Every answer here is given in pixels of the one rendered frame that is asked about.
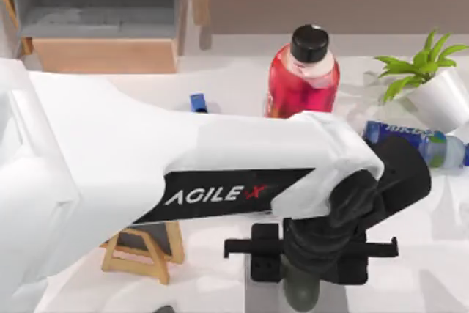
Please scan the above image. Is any dark green bottle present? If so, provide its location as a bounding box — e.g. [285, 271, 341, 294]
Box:
[283, 256, 326, 312]

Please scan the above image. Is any wooden framed blackboard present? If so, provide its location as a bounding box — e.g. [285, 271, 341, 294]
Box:
[101, 218, 185, 285]

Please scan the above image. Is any small blue box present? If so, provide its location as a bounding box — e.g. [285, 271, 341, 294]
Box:
[188, 92, 210, 114]

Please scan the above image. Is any clear bottle with blue label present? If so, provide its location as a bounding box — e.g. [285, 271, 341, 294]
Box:
[362, 119, 469, 169]

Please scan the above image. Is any red bottle with black cap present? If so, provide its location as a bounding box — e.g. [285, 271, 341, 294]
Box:
[262, 23, 341, 119]

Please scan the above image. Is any green plant in white pot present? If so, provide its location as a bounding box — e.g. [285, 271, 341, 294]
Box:
[373, 27, 469, 131]

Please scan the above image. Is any wooden open shelf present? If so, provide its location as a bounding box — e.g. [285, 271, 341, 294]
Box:
[200, 0, 469, 51]

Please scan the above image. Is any pale wooden drawer front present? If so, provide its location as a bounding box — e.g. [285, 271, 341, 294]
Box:
[32, 37, 178, 73]

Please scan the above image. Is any grey pierced drawer inside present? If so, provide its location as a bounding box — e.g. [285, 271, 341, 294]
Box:
[10, 0, 182, 41]

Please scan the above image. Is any wooden cupboard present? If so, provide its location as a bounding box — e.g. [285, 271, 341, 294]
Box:
[0, 0, 34, 58]

